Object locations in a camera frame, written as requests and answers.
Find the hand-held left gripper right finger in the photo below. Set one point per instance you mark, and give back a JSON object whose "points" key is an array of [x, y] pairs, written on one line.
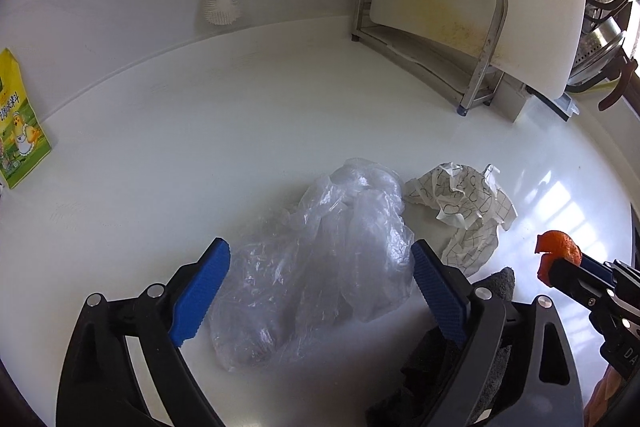
{"points": [[440, 297]]}

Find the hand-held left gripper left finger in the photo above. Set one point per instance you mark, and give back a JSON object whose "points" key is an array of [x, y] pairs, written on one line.
{"points": [[200, 292]]}

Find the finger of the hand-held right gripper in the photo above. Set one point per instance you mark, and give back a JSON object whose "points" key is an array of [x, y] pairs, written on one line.
{"points": [[580, 284], [597, 268]]}

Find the orange peel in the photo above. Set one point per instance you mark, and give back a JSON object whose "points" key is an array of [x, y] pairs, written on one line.
{"points": [[560, 243]]}

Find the clear plastic bag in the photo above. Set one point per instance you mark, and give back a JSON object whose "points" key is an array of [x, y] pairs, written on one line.
{"points": [[310, 267]]}

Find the person's right hand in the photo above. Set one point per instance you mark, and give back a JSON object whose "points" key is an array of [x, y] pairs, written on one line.
{"points": [[605, 399]]}

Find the dark grey cloth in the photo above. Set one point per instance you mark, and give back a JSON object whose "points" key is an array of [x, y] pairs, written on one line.
{"points": [[502, 282]]}

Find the crumpled printed paper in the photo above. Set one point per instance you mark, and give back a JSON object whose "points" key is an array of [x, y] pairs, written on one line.
{"points": [[465, 202]]}

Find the black lid rack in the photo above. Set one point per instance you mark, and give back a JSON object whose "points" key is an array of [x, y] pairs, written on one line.
{"points": [[567, 109]]}

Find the yellow seasoning pouch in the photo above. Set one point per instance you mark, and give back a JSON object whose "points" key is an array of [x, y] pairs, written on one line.
{"points": [[22, 132]]}

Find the metal cutting board rack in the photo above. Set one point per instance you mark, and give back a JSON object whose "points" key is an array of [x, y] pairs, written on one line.
{"points": [[492, 32]]}

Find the white cutting board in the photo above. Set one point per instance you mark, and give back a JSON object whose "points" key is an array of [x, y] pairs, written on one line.
{"points": [[525, 7]]}

